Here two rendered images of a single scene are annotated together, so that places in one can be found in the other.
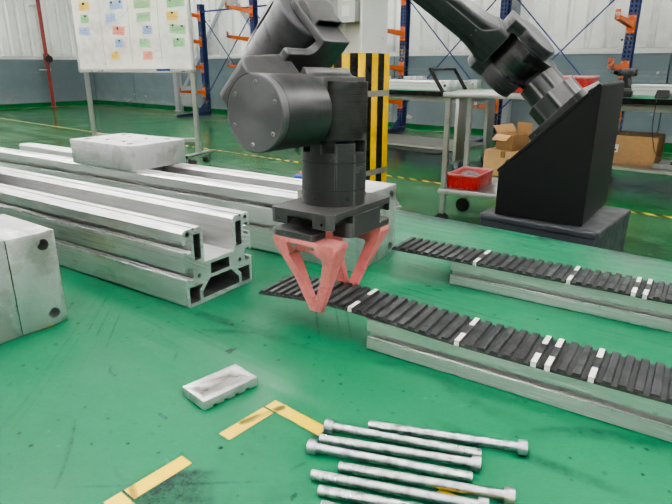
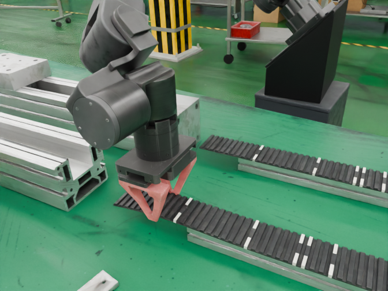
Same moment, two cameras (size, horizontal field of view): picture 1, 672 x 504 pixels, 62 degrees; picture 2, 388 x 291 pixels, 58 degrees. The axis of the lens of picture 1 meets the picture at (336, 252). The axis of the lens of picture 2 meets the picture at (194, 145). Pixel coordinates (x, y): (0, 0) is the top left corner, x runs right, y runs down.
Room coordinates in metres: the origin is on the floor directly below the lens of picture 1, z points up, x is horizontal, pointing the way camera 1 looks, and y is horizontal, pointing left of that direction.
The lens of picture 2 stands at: (0.10, -0.01, 1.15)
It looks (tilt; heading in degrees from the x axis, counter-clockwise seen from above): 31 degrees down; 355
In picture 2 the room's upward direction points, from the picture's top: 3 degrees counter-clockwise
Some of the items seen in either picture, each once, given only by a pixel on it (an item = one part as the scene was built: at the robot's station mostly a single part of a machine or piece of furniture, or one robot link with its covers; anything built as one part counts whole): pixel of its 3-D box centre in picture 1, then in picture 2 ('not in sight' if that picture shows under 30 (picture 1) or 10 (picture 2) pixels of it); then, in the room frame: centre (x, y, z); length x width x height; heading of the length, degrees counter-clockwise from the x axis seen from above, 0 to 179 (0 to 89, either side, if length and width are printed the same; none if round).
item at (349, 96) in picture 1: (330, 110); (149, 94); (0.49, 0.00, 0.99); 0.07 x 0.06 x 0.07; 143
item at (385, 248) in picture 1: (352, 219); (171, 123); (0.72, -0.02, 0.83); 0.12 x 0.09 x 0.10; 146
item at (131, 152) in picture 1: (129, 158); (10, 75); (0.96, 0.35, 0.87); 0.16 x 0.11 x 0.07; 56
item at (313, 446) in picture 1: (387, 461); not in sight; (0.30, -0.03, 0.78); 0.11 x 0.01 x 0.01; 75
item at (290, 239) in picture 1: (325, 259); (155, 187); (0.48, 0.01, 0.85); 0.07 x 0.07 x 0.09; 56
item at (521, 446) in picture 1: (445, 435); not in sight; (0.32, -0.07, 0.78); 0.11 x 0.01 x 0.01; 75
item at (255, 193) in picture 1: (132, 186); (16, 94); (0.96, 0.35, 0.82); 0.80 x 0.10 x 0.09; 56
